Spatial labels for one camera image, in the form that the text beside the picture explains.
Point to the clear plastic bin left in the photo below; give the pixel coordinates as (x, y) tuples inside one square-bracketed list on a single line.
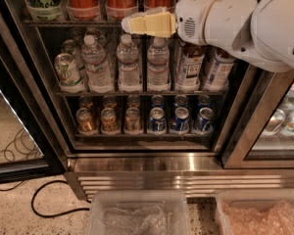
[(172, 201)]

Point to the clear plastic bin right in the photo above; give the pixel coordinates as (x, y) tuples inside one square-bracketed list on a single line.
[(262, 200)]

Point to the water bottle left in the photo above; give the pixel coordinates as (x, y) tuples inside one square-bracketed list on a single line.
[(98, 66)]

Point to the gold can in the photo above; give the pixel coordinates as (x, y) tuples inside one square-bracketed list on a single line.
[(132, 121), (86, 122), (109, 122)]

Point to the clear plastic bin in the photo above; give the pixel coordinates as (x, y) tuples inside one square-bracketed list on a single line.
[(262, 200), (172, 201)]

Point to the stainless steel fridge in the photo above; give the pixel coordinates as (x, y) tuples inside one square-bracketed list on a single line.
[(187, 162)]

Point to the open fridge door left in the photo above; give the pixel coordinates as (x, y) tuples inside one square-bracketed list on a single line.
[(24, 101)]

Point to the pink bubble wrap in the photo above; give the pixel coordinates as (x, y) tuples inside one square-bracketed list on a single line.
[(278, 220)]

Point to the tea bottle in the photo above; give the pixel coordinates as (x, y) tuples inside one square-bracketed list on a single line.
[(217, 70), (188, 69)]

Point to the blue can front right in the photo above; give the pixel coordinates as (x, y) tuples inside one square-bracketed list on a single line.
[(203, 122)]

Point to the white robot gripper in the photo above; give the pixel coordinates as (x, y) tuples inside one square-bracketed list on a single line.
[(192, 17)]

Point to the silver can behind glass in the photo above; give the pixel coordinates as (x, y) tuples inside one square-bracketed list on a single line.
[(288, 126)]

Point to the green la croix can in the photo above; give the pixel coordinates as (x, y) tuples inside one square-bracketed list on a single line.
[(46, 10)]

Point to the blue can front middle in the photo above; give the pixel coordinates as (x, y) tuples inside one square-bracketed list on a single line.
[(180, 120)]

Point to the gold can front right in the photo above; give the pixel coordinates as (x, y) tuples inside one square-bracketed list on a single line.
[(132, 121)]

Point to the gold can front left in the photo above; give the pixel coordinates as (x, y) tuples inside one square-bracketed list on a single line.
[(86, 122)]

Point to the blue can front left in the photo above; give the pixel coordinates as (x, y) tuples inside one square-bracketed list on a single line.
[(157, 121)]

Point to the gold can front middle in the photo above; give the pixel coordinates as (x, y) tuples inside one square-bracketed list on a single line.
[(109, 122)]

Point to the blue can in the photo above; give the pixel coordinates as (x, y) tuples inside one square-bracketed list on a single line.
[(157, 121), (180, 120), (203, 122)]

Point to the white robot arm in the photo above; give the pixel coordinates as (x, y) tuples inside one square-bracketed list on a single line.
[(260, 33)]

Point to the water bottle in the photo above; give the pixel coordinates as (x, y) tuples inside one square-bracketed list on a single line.
[(98, 66), (128, 65), (158, 65)]

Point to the tea bottle left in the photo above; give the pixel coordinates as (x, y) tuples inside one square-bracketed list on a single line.
[(188, 69)]

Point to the tea bottle right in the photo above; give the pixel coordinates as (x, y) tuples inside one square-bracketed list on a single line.
[(217, 70)]

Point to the water bottle middle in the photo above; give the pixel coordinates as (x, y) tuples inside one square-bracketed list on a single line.
[(128, 65)]

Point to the clear bubble wrap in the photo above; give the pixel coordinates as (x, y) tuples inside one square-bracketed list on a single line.
[(148, 220)]

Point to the water bottle right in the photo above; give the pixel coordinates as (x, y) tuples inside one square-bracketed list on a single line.
[(158, 65)]

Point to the green white soda can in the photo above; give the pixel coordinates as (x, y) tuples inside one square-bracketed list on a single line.
[(70, 79)]

